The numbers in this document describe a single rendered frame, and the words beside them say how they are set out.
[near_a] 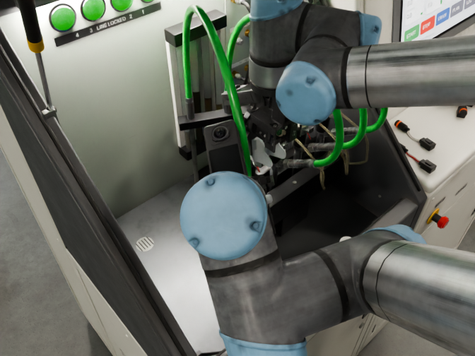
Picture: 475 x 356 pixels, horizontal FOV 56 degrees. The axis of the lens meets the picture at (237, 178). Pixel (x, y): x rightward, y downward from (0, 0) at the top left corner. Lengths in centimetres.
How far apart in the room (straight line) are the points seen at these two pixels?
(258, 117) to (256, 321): 45
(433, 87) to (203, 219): 29
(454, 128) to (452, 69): 83
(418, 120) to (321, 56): 80
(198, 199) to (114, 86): 65
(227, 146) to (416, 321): 33
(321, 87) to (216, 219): 23
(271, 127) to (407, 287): 46
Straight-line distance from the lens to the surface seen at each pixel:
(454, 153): 127
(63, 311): 212
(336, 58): 56
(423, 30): 134
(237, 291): 41
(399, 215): 110
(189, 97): 102
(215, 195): 38
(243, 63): 122
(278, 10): 68
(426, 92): 54
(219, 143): 59
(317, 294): 43
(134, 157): 114
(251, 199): 38
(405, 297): 38
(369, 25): 67
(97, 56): 96
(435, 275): 36
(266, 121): 78
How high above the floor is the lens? 175
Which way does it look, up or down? 45 degrees down
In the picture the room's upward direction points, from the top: straight up
